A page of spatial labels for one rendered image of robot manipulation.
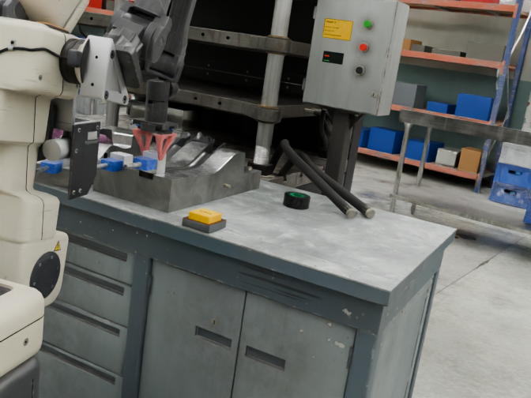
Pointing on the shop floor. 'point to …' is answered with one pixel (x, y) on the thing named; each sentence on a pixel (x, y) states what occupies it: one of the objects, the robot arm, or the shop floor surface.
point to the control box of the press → (352, 67)
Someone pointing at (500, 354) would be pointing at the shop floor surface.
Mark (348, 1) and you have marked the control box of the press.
